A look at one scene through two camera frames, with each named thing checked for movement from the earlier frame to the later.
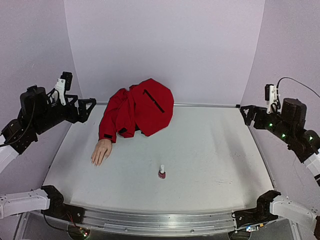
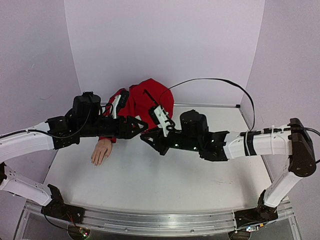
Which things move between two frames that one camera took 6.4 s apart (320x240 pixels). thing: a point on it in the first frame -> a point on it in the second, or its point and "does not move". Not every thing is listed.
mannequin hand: x=102 y=151 does not move
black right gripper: x=255 y=117 -> x=164 y=142
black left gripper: x=84 y=115 -> x=128 y=133
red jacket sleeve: x=147 y=107 does not move
